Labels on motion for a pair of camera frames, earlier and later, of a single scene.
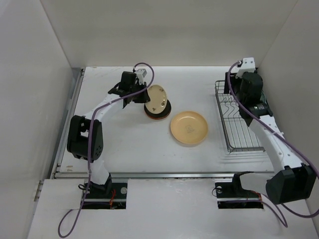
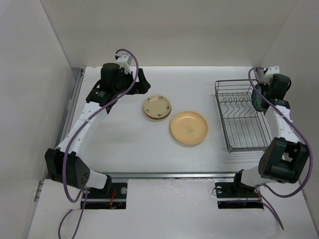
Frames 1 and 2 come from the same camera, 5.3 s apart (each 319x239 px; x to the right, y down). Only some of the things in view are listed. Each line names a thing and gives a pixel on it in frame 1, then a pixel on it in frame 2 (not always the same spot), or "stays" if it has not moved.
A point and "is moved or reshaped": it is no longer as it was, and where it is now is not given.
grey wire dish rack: [239, 135] stays
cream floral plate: [158, 99] is moved or reshaped
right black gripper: [226, 86] → [263, 86]
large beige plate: [189, 127] stays
